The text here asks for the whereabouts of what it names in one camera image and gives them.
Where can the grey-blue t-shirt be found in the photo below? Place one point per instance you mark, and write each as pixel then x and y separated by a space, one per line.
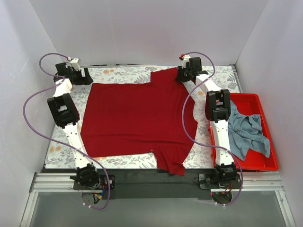
pixel 245 132

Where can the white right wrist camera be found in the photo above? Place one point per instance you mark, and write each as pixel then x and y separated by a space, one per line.
pixel 185 60

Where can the red plastic bin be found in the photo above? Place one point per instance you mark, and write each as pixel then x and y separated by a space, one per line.
pixel 249 104

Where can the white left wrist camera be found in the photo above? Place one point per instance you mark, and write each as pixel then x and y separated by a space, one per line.
pixel 75 63

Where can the red t-shirt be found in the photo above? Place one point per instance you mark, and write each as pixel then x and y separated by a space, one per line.
pixel 128 119

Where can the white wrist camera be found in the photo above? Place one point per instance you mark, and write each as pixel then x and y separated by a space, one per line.
pixel 75 63
pixel 185 60

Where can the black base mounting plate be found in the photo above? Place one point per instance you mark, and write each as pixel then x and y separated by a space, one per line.
pixel 148 183

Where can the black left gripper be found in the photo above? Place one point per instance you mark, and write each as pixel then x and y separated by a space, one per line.
pixel 82 76

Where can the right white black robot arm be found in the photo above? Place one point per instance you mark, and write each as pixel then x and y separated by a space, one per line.
pixel 217 112

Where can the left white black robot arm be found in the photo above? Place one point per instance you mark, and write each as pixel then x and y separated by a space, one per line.
pixel 66 116

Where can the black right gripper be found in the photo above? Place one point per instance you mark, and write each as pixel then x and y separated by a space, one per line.
pixel 183 74

